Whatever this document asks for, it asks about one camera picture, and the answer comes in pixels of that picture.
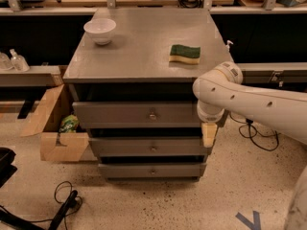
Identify blue tape floor marker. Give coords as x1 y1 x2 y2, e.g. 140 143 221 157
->
236 211 261 230

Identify grey drawer cabinet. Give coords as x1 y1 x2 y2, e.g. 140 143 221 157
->
64 8 232 165

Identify green yellow sponge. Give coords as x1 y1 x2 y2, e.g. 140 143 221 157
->
169 44 201 65

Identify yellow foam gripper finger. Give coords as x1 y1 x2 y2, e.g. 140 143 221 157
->
201 123 218 148

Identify green snack bag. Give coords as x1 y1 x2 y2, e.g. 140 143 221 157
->
59 114 79 133

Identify white bowl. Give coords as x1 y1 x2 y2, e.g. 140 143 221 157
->
83 18 116 45

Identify cardboard box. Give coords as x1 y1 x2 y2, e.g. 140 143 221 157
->
20 84 96 162

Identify grey bottom drawer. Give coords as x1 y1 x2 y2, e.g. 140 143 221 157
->
98 163 206 178

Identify grey drawer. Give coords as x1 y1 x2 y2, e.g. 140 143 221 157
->
98 163 206 178
89 136 213 157
72 101 202 128

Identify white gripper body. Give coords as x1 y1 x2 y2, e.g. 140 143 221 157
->
197 101 224 123

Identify grey middle drawer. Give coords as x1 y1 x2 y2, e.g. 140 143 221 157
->
89 136 213 157

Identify grey top drawer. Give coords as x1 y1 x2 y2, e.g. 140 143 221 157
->
72 101 202 128

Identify clear sanitizer bottle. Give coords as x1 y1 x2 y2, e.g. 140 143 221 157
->
10 49 30 72

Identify black floor cable left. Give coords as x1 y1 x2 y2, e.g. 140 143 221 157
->
0 180 83 230

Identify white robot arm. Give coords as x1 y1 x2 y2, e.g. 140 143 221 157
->
193 62 307 230

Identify clear bottle at edge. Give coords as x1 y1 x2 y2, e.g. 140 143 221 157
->
0 52 13 70

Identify white pump bottle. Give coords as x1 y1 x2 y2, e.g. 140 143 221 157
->
225 40 233 52

